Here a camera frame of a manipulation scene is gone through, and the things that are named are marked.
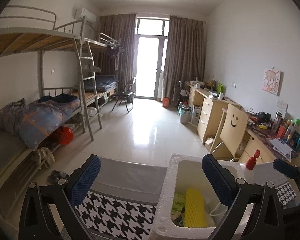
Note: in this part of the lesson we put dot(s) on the brown curtain left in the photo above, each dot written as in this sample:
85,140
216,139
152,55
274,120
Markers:
118,60

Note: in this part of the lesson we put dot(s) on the white foam box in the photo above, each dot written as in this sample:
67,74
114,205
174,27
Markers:
183,172

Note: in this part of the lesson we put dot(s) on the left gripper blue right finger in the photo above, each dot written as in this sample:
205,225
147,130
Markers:
266,217

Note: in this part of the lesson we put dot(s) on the wall picture canvas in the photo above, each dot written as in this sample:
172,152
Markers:
271,81

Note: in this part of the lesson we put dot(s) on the wooden desk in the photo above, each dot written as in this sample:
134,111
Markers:
211,111

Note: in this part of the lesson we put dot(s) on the wooden smiley chair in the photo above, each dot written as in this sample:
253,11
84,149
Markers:
230,134

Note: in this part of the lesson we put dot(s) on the houndstooth tablecloth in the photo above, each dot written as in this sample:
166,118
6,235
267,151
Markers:
114,217

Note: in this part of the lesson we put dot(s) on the brown curtain right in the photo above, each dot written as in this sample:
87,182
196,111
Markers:
185,54

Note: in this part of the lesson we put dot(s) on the black folding chair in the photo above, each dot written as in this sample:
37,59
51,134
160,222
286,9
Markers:
125,95

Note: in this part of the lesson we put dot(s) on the green tissue pack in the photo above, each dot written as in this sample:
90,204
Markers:
177,205

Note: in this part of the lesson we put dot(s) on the blue patterned quilt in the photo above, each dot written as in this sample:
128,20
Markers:
34,122

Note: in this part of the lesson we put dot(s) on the red bag under bed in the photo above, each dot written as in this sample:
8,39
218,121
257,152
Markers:
63,135

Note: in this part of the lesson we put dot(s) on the white air conditioner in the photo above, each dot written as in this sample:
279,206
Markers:
80,13

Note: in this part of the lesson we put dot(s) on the teal bottle on desk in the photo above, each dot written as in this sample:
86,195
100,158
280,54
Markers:
297,148

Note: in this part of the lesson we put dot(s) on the white waste bin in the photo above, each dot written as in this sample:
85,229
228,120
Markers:
185,114

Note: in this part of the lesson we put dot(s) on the brown curtain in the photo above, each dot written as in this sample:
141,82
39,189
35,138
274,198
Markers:
118,60
185,54

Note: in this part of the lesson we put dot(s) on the yellow sponge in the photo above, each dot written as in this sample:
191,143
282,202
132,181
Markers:
194,216

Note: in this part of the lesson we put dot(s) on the orange bag on floor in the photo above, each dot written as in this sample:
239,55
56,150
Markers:
165,102

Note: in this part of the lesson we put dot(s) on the white red-capped squeeze bottle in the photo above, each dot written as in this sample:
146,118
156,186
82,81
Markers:
247,168

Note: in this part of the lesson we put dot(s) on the blue face mask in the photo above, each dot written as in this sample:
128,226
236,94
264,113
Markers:
216,210

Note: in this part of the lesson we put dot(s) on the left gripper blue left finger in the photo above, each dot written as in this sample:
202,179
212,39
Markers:
36,219

